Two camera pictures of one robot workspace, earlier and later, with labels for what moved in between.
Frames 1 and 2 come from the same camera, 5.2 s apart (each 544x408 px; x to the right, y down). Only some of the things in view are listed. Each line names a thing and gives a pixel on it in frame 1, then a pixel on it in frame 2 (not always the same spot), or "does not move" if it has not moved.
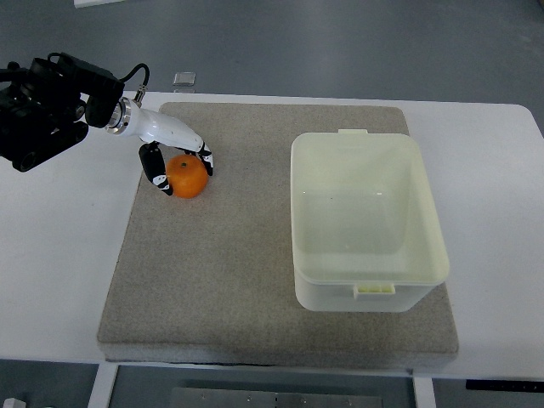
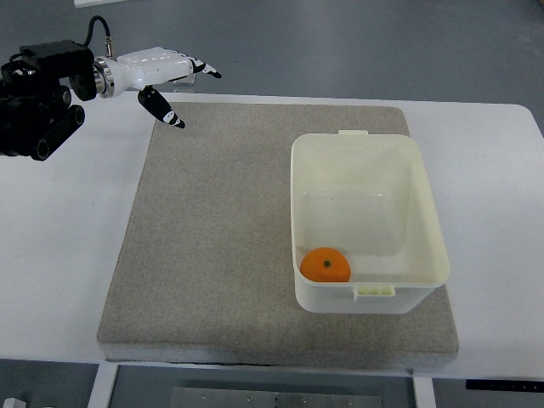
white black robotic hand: [155, 128] to [144, 69]
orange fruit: [187, 176] to [325, 264]
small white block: [14, 403] does not move
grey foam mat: [208, 279] does not move
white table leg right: [424, 392] does not move
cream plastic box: [365, 236] does not move
